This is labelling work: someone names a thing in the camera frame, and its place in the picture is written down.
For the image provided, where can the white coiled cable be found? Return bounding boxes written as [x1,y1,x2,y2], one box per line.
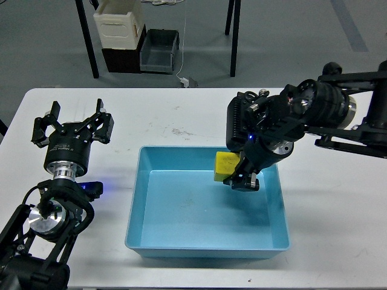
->
[140,0,185,7]

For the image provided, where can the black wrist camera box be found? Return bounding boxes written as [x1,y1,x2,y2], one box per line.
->
[226,89,270,153]

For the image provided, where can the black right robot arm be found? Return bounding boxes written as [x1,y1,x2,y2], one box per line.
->
[222,62,386,191]

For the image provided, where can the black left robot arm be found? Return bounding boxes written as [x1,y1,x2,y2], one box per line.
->
[1,99,114,289]

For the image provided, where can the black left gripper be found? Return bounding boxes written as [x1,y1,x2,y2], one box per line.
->
[31,98,114,177]

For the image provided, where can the black table leg left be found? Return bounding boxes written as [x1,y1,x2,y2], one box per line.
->
[75,0,99,79]

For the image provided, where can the dark brown box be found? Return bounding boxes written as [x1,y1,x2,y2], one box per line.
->
[102,25,147,74]

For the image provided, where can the black table leg right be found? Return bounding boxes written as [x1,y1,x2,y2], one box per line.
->
[224,0,241,77]

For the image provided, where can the light blue plastic box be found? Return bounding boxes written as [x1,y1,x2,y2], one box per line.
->
[125,146,290,259]

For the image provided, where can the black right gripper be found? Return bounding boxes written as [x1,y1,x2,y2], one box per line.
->
[223,138,293,191]

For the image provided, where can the yellow block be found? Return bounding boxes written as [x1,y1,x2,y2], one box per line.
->
[213,151,240,182]

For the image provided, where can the white cable with plug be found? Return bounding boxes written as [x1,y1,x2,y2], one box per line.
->
[176,0,190,88]

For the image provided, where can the grey plastic bin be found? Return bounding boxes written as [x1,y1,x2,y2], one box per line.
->
[140,29,180,74]

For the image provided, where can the black table leg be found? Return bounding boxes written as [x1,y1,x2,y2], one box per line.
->
[224,0,241,77]
[75,0,99,79]

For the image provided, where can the cream white plastic container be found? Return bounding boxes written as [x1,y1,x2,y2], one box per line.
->
[93,0,145,50]

